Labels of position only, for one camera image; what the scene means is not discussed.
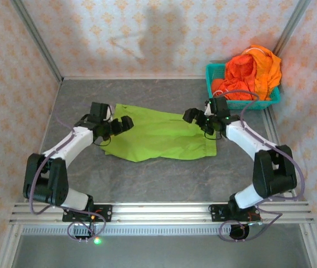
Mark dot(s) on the lime green shorts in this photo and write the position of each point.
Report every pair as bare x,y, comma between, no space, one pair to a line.
158,136

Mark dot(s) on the red-orange mesh shorts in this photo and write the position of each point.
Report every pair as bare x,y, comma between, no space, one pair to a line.
236,72

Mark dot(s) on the orange shorts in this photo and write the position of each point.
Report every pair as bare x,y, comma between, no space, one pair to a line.
267,72

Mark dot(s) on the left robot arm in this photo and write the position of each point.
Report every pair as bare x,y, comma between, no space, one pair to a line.
72,142

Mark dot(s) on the teal plastic basket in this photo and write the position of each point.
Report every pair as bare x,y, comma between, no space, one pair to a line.
217,83

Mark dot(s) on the black round fitting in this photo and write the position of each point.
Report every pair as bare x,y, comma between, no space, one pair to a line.
238,233

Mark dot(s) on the green indicator light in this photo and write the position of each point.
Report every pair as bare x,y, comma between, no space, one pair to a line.
97,240

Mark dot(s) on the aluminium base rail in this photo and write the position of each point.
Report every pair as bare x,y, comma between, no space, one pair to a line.
161,213

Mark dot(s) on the aluminium frame post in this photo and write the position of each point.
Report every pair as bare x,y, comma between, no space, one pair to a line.
35,39
289,28

